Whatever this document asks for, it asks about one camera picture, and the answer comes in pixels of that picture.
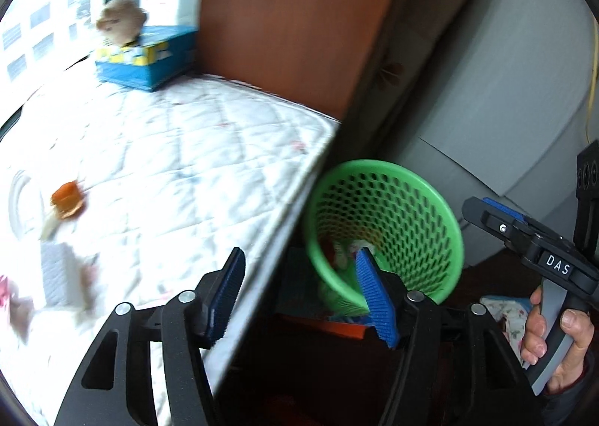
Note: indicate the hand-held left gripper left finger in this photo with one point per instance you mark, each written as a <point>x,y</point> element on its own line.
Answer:
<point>227,295</point>

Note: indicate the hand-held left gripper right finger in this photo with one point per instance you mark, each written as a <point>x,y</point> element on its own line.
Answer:
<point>376,299</point>

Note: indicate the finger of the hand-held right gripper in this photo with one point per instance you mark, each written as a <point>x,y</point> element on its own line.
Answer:
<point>496,224</point>
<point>507,211</point>

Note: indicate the green plastic mesh basket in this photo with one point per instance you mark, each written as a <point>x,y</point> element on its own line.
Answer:
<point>402,220</point>

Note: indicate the clear plastic container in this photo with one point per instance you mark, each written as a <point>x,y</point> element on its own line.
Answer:
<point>63,276</point>

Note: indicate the clear round plastic plate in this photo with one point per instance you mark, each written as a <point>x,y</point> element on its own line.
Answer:
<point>16,201</point>

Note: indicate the person's right forearm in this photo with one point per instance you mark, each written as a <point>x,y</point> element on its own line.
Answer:
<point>568,402</point>

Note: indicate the person's right hand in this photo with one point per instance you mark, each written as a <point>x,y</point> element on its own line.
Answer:
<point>573,360</point>

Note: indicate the crumpled white wrapper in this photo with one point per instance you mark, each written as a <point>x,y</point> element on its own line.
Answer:
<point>351,252</point>

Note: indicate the floral cloth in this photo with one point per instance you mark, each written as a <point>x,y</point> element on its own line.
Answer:
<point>507,318</point>

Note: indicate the white quilted bed cover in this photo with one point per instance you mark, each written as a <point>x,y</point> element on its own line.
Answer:
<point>187,149</point>

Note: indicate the small orange item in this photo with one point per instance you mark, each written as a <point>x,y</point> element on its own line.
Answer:
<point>68,199</point>

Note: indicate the small pink item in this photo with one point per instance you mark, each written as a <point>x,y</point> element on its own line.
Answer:
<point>5,290</point>

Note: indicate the blue tissue box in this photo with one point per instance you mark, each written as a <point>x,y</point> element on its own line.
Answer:
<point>140,60</point>

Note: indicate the brown wooden headboard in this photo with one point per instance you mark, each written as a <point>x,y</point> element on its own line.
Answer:
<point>290,18</point>

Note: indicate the beige plush toy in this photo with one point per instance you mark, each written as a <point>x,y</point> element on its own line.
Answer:
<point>121,21</point>

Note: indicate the beige apartment building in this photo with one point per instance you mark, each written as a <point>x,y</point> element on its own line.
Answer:
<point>42,32</point>

